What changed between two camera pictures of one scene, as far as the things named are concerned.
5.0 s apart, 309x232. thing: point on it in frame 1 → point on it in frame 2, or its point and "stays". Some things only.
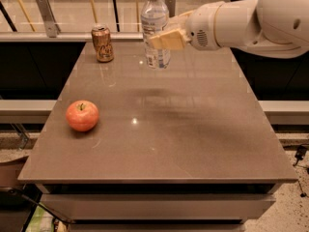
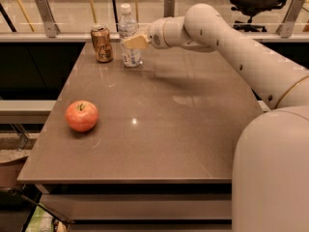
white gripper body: [200, 28] → [155, 33]
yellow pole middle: [137, 10] stays
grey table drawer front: [156, 206] stays
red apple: [82, 115] stays
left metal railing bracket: [51, 26] stays
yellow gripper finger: [174, 40] → [135, 43]
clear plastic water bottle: [154, 16] → [127, 28]
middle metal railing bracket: [170, 2] stays
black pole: [115, 6] stays
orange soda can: [101, 41] stays
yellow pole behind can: [93, 3] stays
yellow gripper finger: [178, 22] → [143, 29]
